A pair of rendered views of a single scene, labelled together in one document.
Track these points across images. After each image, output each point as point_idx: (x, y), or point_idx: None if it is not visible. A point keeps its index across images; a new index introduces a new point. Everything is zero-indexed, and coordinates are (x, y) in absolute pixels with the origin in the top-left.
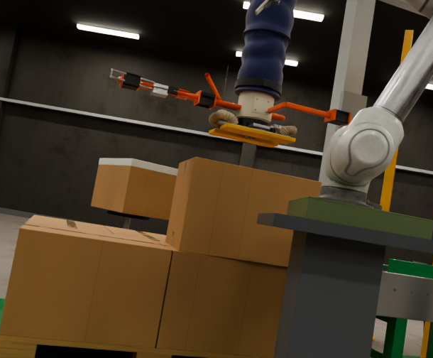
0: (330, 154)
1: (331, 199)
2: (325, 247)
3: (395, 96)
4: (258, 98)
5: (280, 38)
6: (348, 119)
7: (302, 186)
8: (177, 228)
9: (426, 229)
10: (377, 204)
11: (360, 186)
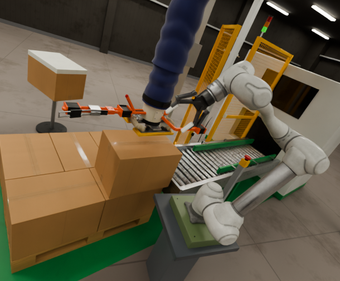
0: (203, 208)
1: (197, 221)
2: None
3: (247, 209)
4: (158, 112)
5: (177, 74)
6: (204, 131)
7: (173, 158)
8: (106, 180)
9: None
10: None
11: None
